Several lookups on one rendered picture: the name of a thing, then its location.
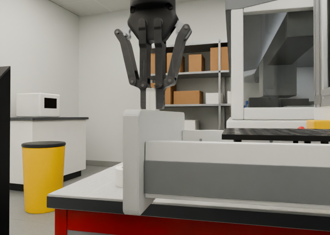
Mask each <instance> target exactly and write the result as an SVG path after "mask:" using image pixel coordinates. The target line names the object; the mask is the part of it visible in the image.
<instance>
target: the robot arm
mask: <svg viewBox="0 0 330 235"><path fill-rule="evenodd" d="M175 28H176V35H177V37H176V40H175V44H174V48H173V52H172V57H171V61H170V65H169V70H168V74H167V78H166V72H165V50H166V41H167V40H168V38H169V37H170V35H171V34H172V33H173V31H174V30H175ZM131 31H132V32H133V33H134V35H135V36H136V38H137V39H138V44H139V75H138V69H137V65H136V61H135V56H134V52H133V48H132V44H131V42H130V39H131ZM191 33H192V30H191V28H190V26H189V25H188V24H183V23H182V22H180V21H179V19H178V17H177V15H176V0H130V16H129V18H128V20H127V25H125V26H124V27H123V28H122V29H121V30H120V29H116V30H115V31H114V34H115V36H116V38H117V39H118V41H119V42H120V46H121V50H122V54H123V58H124V63H125V67H126V71H127V76H128V80H129V84H130V85H132V86H135V87H138V88H139V89H140V107H141V109H146V110H160V109H164V108H165V90H166V89H167V88H168V87H171V86H174V85H175V84H176V82H177V78H178V74H179V69H180V65H181V61H182V57H183V52H184V48H185V44H186V41H187V40H188V38H189V37H190V35H191ZM153 43H154V45H155V85H154V86H155V88H152V87H151V49H152V44H153Z"/></svg>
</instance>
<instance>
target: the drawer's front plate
mask: <svg viewBox="0 0 330 235"><path fill-rule="evenodd" d="M183 130H185V114H184V113H183V112H173V111H159V110H145V109H126V110H125V111H124V113H123V213H124V214H127V215H138V216H140V215H141V214H142V213H143V212H144V211H145V210H146V209H147V208H148V206H149V205H150V204H151V203H152V202H153V201H154V200H155V198H146V197H145V193H144V161H145V142H146V141H148V140H162V141H182V131H183Z"/></svg>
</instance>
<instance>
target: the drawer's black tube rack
mask: <svg viewBox="0 0 330 235"><path fill-rule="evenodd" d="M236 129H237V132H238V133H237V134H238V140H234V142H242V140H272V141H293V143H299V141H304V143H306V144H311V141H320V142H321V144H328V143H329V142H330V129H263V128H236Z"/></svg>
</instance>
